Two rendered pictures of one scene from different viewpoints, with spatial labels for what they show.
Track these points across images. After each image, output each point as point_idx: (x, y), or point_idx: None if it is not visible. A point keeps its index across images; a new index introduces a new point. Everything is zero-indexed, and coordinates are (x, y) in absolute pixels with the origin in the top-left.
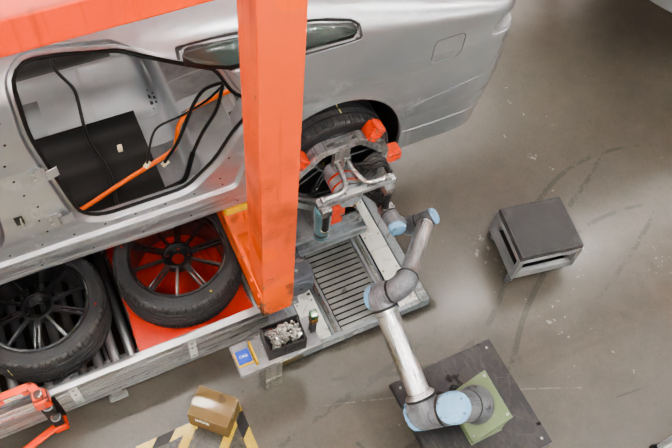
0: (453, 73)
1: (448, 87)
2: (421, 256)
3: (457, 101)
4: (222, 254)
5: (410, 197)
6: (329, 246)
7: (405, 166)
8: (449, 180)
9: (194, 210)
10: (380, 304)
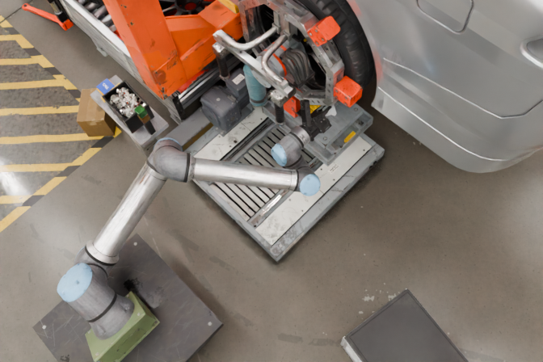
0: (448, 63)
1: (439, 82)
2: (226, 177)
3: (452, 120)
4: None
5: (406, 202)
6: None
7: (444, 183)
8: (454, 237)
9: None
10: (151, 155)
